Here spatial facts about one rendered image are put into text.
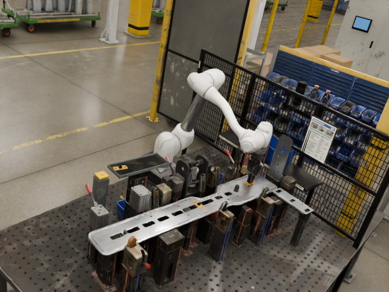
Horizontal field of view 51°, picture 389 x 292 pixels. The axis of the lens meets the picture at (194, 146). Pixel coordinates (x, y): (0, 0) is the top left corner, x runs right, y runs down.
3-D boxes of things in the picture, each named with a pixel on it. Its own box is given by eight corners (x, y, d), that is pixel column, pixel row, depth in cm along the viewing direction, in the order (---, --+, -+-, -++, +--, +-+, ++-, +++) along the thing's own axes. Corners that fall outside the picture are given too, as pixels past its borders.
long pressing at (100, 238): (106, 261, 199) (106, 258, 198) (84, 234, 213) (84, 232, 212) (279, 189, 288) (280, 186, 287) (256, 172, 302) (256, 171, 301)
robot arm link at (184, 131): (162, 143, 329) (178, 135, 346) (176, 157, 325) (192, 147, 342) (200, 66, 282) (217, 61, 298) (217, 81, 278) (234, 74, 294)
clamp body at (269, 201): (256, 248, 272) (270, 205, 257) (243, 237, 280) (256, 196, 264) (265, 243, 278) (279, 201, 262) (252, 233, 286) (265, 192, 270)
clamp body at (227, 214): (216, 265, 252) (228, 219, 236) (203, 252, 259) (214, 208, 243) (227, 259, 258) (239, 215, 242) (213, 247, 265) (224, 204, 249)
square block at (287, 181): (276, 223, 300) (290, 182, 283) (268, 218, 305) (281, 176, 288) (283, 220, 305) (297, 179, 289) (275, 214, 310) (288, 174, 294)
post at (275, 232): (276, 236, 287) (287, 202, 274) (264, 226, 294) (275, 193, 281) (282, 232, 292) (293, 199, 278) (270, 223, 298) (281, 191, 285)
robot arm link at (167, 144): (148, 157, 317) (151, 133, 306) (163, 149, 331) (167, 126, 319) (164, 167, 310) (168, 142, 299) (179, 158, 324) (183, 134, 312)
